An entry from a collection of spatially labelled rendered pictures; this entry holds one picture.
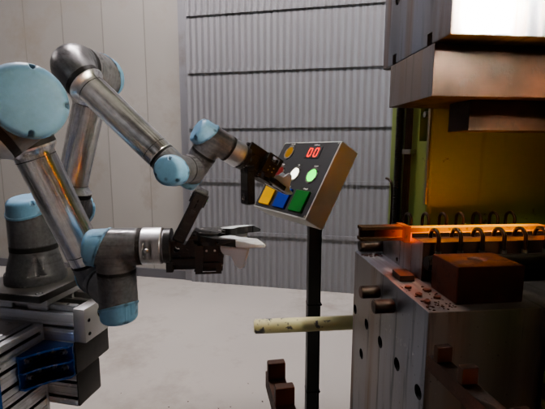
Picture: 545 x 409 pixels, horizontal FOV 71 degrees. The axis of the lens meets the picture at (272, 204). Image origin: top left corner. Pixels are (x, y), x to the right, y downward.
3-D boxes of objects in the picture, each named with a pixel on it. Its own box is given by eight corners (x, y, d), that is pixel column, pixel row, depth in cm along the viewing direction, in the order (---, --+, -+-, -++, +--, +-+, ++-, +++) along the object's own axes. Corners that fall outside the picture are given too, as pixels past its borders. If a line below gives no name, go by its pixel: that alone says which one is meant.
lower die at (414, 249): (421, 280, 76) (423, 238, 75) (382, 253, 96) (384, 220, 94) (613, 274, 80) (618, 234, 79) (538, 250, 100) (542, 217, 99)
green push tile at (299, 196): (299, 211, 120) (310, 190, 121) (286, 209, 127) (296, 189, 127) (303, 214, 121) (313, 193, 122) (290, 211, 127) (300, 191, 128)
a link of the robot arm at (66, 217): (-43, 89, 72) (73, 299, 90) (-39, 82, 64) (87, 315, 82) (23, 75, 79) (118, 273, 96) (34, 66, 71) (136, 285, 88)
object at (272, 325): (254, 338, 119) (254, 322, 118) (253, 330, 124) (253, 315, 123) (391, 332, 123) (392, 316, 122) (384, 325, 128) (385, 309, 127)
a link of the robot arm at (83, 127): (25, 230, 111) (62, 38, 102) (61, 220, 126) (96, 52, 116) (62, 243, 110) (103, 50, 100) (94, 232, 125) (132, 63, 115)
